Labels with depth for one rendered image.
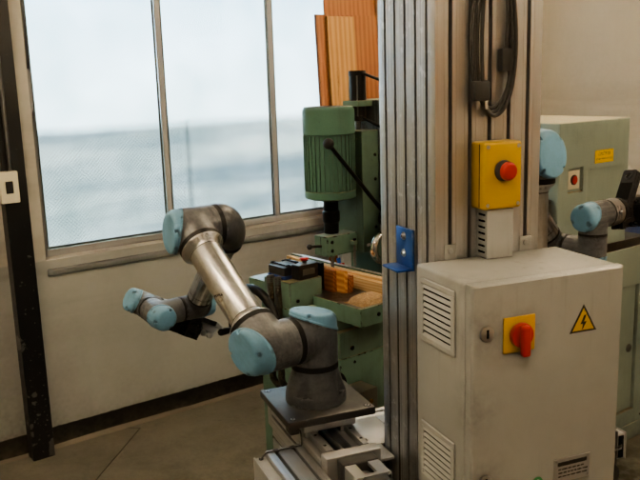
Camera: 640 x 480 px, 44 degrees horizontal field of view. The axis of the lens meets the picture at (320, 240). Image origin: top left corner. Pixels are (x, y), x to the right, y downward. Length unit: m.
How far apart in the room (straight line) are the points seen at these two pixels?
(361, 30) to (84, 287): 1.93
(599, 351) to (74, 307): 2.61
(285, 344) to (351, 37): 2.64
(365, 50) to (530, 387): 3.03
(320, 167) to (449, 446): 1.29
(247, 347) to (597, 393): 0.75
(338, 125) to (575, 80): 2.41
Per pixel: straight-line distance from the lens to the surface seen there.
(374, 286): 2.61
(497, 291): 1.45
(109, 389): 3.90
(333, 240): 2.71
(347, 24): 4.24
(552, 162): 1.96
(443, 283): 1.50
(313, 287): 2.61
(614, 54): 4.67
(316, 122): 2.62
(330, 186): 2.63
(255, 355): 1.82
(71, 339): 3.77
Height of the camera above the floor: 1.59
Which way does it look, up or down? 11 degrees down
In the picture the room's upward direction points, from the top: 2 degrees counter-clockwise
